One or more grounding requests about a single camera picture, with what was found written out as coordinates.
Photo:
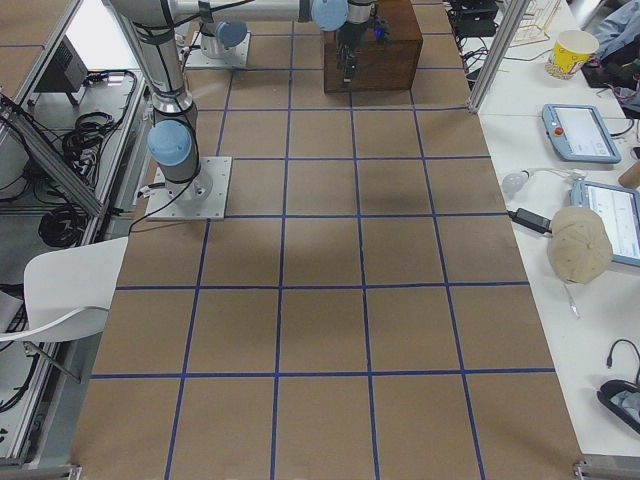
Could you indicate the white light bulb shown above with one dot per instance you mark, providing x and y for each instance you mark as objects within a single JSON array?
[{"x": 514, "y": 182}]

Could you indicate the blue teach pendant upper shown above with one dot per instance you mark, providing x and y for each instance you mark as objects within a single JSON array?
[{"x": 577, "y": 133}]

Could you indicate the dark wooden drawer cabinet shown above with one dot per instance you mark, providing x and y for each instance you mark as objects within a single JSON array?
[{"x": 388, "y": 67}]

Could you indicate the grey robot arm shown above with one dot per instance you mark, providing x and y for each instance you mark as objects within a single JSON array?
[
  {"x": 218, "y": 37},
  {"x": 185, "y": 47}
]

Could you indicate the black power adapter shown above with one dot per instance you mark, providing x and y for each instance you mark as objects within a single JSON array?
[{"x": 530, "y": 220}]

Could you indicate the beige baseball cap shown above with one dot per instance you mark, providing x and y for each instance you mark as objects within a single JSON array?
[{"x": 579, "y": 250}]

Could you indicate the blue teach pendant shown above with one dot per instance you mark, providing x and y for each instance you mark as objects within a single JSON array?
[
  {"x": 618, "y": 208},
  {"x": 577, "y": 133}
]

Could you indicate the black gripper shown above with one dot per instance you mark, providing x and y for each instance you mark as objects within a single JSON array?
[{"x": 348, "y": 37}]

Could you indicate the white plastic chair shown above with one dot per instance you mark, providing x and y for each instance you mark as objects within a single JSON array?
[{"x": 68, "y": 293}]

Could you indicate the yellow popcorn paper cup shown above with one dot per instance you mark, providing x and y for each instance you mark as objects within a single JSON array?
[{"x": 572, "y": 49}]

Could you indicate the blue teach pendant lower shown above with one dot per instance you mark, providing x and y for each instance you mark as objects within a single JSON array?
[{"x": 618, "y": 208}]

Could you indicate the aluminium frame post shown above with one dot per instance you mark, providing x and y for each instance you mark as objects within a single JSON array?
[{"x": 501, "y": 42}]

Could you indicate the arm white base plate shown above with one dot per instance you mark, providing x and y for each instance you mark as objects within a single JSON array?
[
  {"x": 205, "y": 198},
  {"x": 233, "y": 59}
]

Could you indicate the grey control box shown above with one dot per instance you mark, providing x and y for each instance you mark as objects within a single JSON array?
[{"x": 65, "y": 73}]

